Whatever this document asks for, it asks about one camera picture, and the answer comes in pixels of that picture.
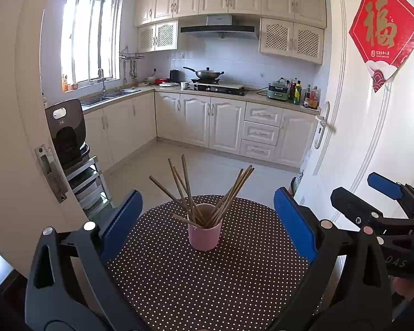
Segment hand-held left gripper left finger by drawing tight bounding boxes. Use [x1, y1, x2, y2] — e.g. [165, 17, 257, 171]
[25, 189, 144, 331]

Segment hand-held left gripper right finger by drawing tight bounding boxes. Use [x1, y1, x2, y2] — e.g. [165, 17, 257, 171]
[269, 187, 394, 331]

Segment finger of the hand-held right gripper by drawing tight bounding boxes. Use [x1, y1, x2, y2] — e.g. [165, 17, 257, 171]
[330, 187, 414, 238]
[367, 172, 414, 218]

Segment bunch of wooden chopsticks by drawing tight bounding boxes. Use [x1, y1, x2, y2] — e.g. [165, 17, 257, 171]
[149, 155, 255, 229]

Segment pink cup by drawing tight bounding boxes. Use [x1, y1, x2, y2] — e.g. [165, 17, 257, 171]
[187, 203, 224, 252]

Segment person's right hand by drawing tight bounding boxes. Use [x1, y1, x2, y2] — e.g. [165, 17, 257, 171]
[393, 277, 414, 304]

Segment metal storage rack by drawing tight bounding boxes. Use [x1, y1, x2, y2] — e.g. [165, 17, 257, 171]
[65, 157, 111, 214]

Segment white door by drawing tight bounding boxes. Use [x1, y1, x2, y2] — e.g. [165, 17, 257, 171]
[293, 0, 414, 249]

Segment metal door latch plate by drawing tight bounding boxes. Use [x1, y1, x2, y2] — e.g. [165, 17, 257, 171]
[34, 144, 68, 203]

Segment brown polka dot tablecloth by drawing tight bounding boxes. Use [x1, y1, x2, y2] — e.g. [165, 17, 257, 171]
[105, 195, 323, 331]

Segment black appliance on rack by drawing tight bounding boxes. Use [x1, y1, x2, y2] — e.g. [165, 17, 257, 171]
[45, 99, 90, 169]

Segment white base cabinets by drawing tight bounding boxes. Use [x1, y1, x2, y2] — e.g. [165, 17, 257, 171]
[81, 88, 320, 169]

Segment steel sink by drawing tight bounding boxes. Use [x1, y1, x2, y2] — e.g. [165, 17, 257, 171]
[81, 90, 142, 107]

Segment green kitchen appliance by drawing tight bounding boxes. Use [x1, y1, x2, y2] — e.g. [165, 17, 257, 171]
[267, 80, 290, 101]

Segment black gas stove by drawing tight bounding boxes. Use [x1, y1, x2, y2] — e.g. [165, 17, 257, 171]
[183, 82, 249, 96]

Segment steel wok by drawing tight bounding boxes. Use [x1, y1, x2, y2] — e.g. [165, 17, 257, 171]
[183, 66, 225, 81]

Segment wide lattice door cabinet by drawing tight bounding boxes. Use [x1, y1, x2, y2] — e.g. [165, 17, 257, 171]
[259, 17, 325, 65]

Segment barred kitchen window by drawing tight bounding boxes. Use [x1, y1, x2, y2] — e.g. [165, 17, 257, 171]
[60, 0, 121, 83]

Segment small lattice door cabinet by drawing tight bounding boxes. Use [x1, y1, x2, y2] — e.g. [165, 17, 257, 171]
[137, 20, 179, 53]

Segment range hood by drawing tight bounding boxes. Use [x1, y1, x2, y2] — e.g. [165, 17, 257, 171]
[180, 14, 259, 40]

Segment metal door handle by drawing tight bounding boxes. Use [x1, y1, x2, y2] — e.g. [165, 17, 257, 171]
[314, 102, 337, 150]

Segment red wall decoration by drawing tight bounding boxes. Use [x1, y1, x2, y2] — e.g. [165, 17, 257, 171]
[348, 0, 414, 94]

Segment wall utensil rack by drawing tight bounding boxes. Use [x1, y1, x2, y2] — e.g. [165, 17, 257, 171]
[119, 46, 145, 80]

